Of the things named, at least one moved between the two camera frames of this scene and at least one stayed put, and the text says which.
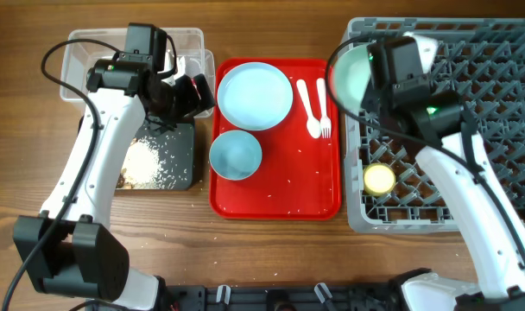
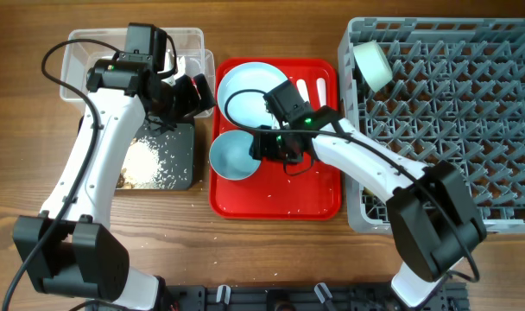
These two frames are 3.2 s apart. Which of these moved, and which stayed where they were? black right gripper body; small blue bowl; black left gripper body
Moved: black right gripper body
Stayed: small blue bowl; black left gripper body
